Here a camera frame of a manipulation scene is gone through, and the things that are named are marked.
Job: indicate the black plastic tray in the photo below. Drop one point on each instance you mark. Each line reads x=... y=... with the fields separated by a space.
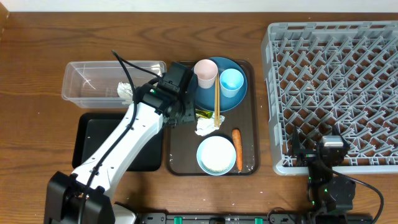
x=94 y=129

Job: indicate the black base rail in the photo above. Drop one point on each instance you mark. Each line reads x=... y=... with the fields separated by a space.
x=162 y=218

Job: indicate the left wooden chopstick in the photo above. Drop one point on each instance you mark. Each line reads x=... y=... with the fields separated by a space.
x=216 y=102

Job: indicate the right wooden chopstick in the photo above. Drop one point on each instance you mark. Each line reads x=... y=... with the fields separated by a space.
x=219 y=100

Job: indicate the light blue cup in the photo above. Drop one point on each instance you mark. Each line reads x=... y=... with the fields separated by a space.
x=231 y=81

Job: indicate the white tissue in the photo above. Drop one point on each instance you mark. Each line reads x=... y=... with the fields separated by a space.
x=205 y=126
x=125 y=93

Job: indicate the blue plate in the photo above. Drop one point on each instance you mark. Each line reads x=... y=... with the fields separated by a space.
x=205 y=98

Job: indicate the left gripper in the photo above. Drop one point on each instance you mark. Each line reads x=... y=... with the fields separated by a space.
x=191 y=117

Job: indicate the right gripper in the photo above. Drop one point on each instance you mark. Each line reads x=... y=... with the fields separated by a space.
x=307 y=155

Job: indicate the wooden chopstick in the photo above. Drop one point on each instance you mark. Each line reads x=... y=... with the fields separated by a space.
x=216 y=102
x=219 y=100

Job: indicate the orange carrot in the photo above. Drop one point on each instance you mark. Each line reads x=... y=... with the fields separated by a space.
x=237 y=141

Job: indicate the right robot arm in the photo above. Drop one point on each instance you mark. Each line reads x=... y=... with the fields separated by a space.
x=331 y=195

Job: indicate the grey dishwasher rack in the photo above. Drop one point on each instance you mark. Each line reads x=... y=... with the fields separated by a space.
x=325 y=75

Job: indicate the clear plastic bin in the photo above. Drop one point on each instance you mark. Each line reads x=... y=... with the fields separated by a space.
x=93 y=84

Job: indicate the pink cup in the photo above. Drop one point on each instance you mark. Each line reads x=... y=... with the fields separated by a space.
x=206 y=71

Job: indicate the light blue rice bowl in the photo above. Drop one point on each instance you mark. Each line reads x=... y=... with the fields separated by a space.
x=216 y=155

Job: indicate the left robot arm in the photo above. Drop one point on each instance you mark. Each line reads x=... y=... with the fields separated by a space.
x=85 y=195

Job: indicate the foil snack wrapper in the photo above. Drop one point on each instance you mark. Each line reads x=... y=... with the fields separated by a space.
x=203 y=114

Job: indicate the brown serving tray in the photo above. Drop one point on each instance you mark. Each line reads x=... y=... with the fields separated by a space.
x=183 y=142

